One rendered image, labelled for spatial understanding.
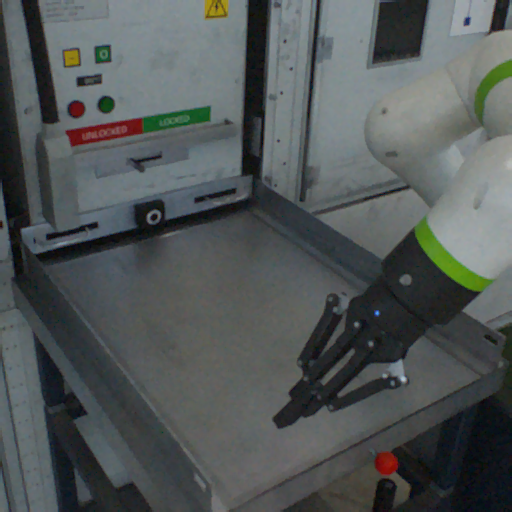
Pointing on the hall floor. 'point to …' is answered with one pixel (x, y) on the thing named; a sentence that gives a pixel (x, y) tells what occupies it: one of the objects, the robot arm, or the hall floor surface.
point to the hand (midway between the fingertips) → (298, 405)
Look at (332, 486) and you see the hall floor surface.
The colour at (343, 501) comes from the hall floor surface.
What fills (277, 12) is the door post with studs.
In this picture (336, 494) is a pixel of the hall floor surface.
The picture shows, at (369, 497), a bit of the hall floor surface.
